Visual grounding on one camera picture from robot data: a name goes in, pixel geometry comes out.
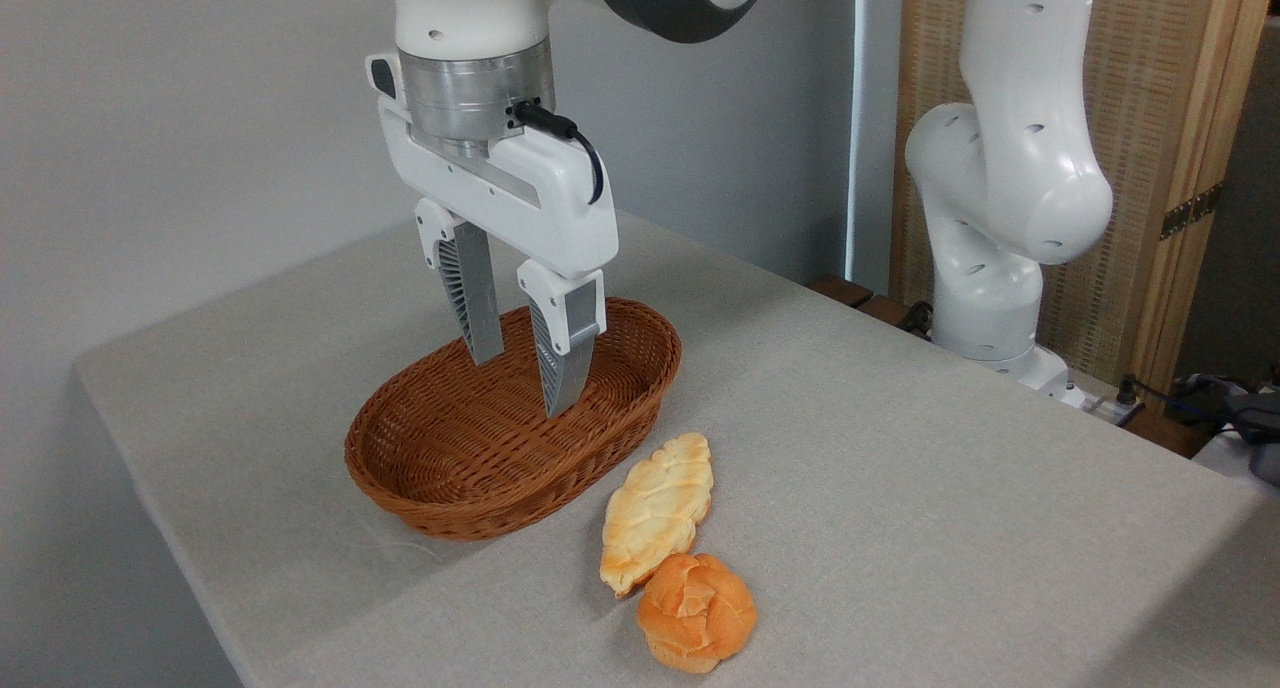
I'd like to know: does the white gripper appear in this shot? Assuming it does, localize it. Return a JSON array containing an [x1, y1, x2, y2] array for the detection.
[[365, 52, 619, 418]]

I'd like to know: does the round orange bread roll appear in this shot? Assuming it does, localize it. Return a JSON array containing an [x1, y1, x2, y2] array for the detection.
[[637, 553, 758, 675]]

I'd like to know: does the brown oval wicker basket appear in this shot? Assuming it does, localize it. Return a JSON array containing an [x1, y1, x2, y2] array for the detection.
[[345, 298, 683, 541]]

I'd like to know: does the long pale braided bread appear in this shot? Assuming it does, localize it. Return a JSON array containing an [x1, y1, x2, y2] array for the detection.
[[600, 432, 715, 599]]

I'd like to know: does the dark brown wooden board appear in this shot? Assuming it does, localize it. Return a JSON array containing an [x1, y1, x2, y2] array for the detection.
[[1120, 406, 1216, 460], [806, 274, 933, 341]]

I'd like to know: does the white power strip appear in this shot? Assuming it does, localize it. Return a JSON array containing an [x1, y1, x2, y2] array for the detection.
[[1058, 386, 1143, 429]]

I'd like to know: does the wooden woven folding screen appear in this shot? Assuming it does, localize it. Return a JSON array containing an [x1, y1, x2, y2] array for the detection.
[[888, 0, 1280, 399]]

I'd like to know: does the brass screen hinge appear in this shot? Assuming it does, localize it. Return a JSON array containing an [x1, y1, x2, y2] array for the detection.
[[1160, 183, 1223, 241]]

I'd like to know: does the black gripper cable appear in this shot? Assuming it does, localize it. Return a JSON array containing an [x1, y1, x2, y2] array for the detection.
[[508, 100, 605, 206]]

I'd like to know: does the dark grey cable bundle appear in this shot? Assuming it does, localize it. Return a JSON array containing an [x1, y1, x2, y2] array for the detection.
[[1140, 370, 1280, 489]]

